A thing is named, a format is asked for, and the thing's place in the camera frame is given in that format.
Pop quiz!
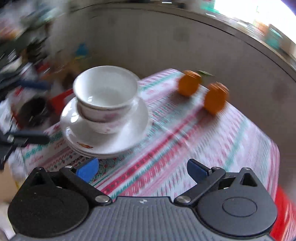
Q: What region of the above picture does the red cardboard carton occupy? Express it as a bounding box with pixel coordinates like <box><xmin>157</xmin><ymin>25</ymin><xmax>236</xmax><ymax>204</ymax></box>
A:
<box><xmin>47</xmin><ymin>89</ymin><xmax>75</xmax><ymax>114</ymax></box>

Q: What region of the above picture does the kitchen window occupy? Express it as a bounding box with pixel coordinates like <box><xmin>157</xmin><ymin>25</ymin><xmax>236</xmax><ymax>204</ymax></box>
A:
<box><xmin>213</xmin><ymin>0</ymin><xmax>296</xmax><ymax>47</ymax></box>

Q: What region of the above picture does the orange without leaf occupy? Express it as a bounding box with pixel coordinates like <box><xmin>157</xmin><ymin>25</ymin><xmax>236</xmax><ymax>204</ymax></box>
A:
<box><xmin>204</xmin><ymin>82</ymin><xmax>229</xmax><ymax>115</ymax></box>

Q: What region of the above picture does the patterned red green tablecloth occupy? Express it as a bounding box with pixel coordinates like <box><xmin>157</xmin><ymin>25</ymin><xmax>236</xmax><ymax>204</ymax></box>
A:
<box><xmin>21</xmin><ymin>68</ymin><xmax>281</xmax><ymax>202</ymax></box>

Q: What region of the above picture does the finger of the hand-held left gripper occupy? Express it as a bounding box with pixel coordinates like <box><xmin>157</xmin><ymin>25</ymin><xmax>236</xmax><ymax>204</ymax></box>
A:
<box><xmin>8</xmin><ymin>133</ymin><xmax>50</xmax><ymax>146</ymax></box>

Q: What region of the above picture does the flat red gift box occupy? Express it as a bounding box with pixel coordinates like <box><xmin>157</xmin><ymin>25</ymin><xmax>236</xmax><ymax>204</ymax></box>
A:
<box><xmin>269</xmin><ymin>185</ymin><xmax>296</xmax><ymax>241</ymax></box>

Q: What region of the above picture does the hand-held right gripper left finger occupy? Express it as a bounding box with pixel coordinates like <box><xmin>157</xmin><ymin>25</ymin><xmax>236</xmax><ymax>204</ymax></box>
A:
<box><xmin>23</xmin><ymin>158</ymin><xmax>111</xmax><ymax>205</ymax></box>

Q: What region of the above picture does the white plate with fruit print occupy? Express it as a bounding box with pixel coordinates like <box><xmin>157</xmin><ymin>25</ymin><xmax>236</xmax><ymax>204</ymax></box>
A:
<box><xmin>76</xmin><ymin>148</ymin><xmax>131</xmax><ymax>160</ymax></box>
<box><xmin>65</xmin><ymin>136</ymin><xmax>140</xmax><ymax>157</ymax></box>
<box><xmin>60</xmin><ymin>96</ymin><xmax>153</xmax><ymax>154</ymax></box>

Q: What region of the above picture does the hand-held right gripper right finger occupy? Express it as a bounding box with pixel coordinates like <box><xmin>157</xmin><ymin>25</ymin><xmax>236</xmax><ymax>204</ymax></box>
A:
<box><xmin>174</xmin><ymin>159</ymin><xmax>269</xmax><ymax>205</ymax></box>

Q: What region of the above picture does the white bowl with pink flowers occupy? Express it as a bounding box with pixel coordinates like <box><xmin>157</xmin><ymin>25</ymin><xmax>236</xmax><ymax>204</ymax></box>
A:
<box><xmin>73</xmin><ymin>66</ymin><xmax>139</xmax><ymax>110</ymax></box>
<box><xmin>87</xmin><ymin>116</ymin><xmax>130</xmax><ymax>135</ymax></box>
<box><xmin>77</xmin><ymin>97</ymin><xmax>139</xmax><ymax>122</ymax></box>

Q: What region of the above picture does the orange with stem and leaf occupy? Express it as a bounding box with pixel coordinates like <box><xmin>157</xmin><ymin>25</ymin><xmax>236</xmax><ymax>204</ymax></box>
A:
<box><xmin>178</xmin><ymin>70</ymin><xmax>214</xmax><ymax>96</ymax></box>

